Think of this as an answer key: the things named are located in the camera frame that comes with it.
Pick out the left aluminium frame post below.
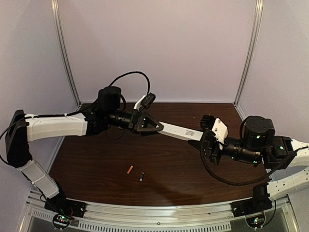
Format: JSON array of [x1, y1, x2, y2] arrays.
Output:
[[51, 0, 81, 106]]

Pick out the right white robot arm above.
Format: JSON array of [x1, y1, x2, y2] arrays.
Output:
[[188, 115, 309, 209]]

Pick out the left black camera cable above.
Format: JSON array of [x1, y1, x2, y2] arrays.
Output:
[[0, 71, 152, 165]]

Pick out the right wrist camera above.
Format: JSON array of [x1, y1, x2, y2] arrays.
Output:
[[200, 115, 228, 150]]

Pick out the black AA battery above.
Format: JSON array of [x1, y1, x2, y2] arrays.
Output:
[[139, 172, 144, 182]]

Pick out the orange AA battery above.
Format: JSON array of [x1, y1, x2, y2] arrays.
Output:
[[127, 165, 133, 174]]

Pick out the right aluminium frame post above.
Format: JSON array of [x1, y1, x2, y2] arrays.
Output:
[[234, 0, 264, 107]]

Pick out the right black camera cable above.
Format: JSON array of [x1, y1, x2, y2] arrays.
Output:
[[199, 132, 309, 186]]

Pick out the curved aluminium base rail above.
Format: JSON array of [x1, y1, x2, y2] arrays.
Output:
[[17, 190, 300, 232]]

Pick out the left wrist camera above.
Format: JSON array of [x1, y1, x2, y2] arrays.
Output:
[[133, 93, 156, 112]]

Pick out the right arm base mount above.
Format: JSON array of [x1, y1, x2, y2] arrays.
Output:
[[230, 198, 277, 230]]

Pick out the aluminium frame post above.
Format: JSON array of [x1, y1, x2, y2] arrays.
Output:
[[51, 0, 81, 106], [234, 0, 264, 107]]

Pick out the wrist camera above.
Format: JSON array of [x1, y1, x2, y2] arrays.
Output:
[[133, 93, 156, 112], [200, 115, 228, 150]]

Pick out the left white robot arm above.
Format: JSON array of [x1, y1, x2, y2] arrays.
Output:
[[2, 86, 163, 213]]

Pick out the white remote control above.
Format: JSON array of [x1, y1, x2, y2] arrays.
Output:
[[158, 122, 203, 141]]

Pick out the black camera cable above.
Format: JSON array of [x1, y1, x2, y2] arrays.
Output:
[[199, 132, 309, 186], [0, 71, 152, 165]]

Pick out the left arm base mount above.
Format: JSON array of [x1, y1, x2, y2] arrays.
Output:
[[44, 199, 86, 231]]

